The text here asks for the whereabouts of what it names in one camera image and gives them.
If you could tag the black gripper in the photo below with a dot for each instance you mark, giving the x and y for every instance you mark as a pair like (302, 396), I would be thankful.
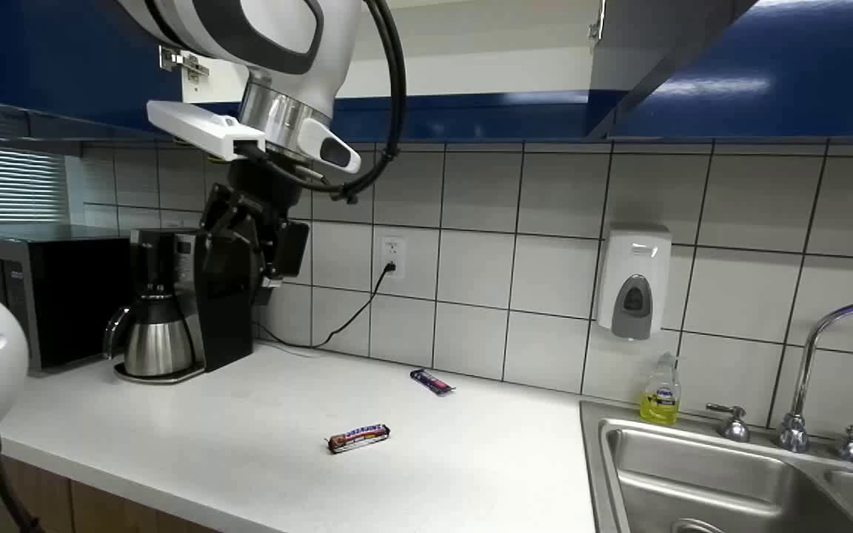
(261, 198)

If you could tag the brown Snickers candy packet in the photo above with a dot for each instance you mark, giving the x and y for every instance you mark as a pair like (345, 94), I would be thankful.
(358, 437)

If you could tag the metal cabinet hinge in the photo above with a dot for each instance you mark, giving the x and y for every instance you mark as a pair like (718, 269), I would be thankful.
(178, 60)
(595, 18)

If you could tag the blue cabinet door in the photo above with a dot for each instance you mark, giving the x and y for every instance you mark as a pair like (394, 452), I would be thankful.
(42, 49)
(643, 49)

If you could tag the wooden lower cabinet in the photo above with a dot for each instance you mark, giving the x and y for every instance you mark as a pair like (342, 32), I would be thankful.
(80, 508)

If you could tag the blue closed upper cabinet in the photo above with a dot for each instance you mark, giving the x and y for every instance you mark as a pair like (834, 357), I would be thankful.
(801, 78)

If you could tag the black coffee maker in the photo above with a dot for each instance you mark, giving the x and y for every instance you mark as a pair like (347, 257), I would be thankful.
(175, 257)

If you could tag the stainless steel coffee carafe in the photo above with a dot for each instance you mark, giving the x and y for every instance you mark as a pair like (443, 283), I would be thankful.
(156, 343)

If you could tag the black and steel microwave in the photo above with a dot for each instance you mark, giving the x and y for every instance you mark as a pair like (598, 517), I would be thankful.
(74, 298)

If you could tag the white window blinds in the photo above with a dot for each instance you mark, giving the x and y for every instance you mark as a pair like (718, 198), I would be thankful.
(6, 189)

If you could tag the yellow dish soap bottle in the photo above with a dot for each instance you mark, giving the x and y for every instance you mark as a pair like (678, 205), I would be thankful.
(659, 405)

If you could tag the stainless steel sink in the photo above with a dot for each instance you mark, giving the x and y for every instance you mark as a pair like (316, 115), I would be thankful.
(704, 474)

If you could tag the chrome gooseneck faucet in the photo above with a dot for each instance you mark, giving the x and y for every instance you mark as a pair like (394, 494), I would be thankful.
(810, 357)

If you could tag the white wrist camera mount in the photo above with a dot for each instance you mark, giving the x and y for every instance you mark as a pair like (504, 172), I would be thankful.
(194, 122)

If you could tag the white wall outlet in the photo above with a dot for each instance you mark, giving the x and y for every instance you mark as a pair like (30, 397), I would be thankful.
(391, 257)

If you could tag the purple marker near wall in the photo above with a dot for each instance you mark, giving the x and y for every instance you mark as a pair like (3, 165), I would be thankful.
(431, 381)

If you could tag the white wall soap dispenser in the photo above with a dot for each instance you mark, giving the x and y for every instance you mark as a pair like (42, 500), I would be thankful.
(634, 286)

